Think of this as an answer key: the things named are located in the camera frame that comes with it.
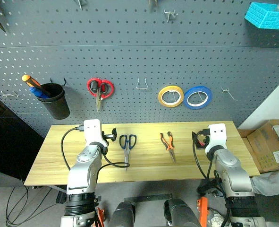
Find blue black handled scissors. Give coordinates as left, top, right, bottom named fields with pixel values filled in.
left=119, top=134, right=137, bottom=171

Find metal double prong hook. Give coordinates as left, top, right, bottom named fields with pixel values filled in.
left=163, top=9, right=179, bottom=23

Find cyan foam block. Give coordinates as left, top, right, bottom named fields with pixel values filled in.
left=244, top=2, right=279, bottom=31

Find blue handled screwdriver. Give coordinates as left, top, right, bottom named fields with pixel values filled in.
left=29, top=87, right=49, bottom=99

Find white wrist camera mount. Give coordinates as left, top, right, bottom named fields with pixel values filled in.
left=83, top=119, right=108, bottom=148
left=204, top=123, right=227, bottom=153

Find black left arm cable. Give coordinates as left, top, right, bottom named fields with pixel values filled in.
left=60, top=126, right=131, bottom=171

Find long orange bracket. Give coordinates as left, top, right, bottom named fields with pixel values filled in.
left=196, top=196, right=210, bottom=227

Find brown cardboard box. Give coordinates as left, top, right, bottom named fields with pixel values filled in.
left=238, top=119, right=279, bottom=175

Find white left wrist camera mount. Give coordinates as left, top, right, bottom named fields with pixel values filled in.
left=83, top=119, right=108, bottom=148

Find metal double wire hook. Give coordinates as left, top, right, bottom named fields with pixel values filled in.
left=135, top=77, right=147, bottom=90

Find black cup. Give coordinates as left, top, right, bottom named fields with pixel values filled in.
left=37, top=82, right=71, bottom=120

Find black table foot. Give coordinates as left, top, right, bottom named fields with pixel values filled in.
left=197, top=178, right=217, bottom=196

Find blue tape roll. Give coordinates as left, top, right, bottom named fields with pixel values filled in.
left=183, top=86, right=213, bottom=110

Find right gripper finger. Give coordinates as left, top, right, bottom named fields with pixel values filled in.
left=191, top=131, right=199, bottom=148

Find small orange bracket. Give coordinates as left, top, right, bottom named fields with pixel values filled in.
left=96, top=207, right=106, bottom=227

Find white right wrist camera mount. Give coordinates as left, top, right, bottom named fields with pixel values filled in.
left=204, top=123, right=227, bottom=153

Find thin black floor cables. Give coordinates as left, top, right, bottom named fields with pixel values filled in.
left=6, top=185, right=57, bottom=227

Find yellow tape roll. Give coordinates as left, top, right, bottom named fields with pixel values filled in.
left=158, top=85, right=185, bottom=108

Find orange black needle-nose pliers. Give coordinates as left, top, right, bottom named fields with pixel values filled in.
left=160, top=131, right=177, bottom=164

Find dark grey rounded shape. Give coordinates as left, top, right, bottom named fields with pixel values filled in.
left=110, top=201, right=136, bottom=227
left=164, top=198, right=201, bottom=227

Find black metal bar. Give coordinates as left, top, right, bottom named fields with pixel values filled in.
left=124, top=193, right=173, bottom=203

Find orange black screwdriver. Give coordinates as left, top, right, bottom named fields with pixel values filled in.
left=21, top=74, right=51, bottom=97

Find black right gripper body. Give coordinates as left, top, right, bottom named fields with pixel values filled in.
left=196, top=129, right=210, bottom=150

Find grey pegboard wall panel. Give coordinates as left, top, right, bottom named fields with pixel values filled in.
left=0, top=0, right=279, bottom=139

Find red handled scissors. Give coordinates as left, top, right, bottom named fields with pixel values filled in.
left=86, top=77, right=114, bottom=112

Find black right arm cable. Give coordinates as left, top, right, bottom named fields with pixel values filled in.
left=192, top=139, right=221, bottom=190

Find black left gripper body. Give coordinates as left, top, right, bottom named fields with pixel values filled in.
left=101, top=131, right=113, bottom=143

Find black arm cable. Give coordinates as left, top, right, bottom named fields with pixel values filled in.
left=192, top=139, right=221, bottom=190
left=60, top=126, right=131, bottom=171

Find grey cloth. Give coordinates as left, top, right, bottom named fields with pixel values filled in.
left=250, top=169, right=279, bottom=197

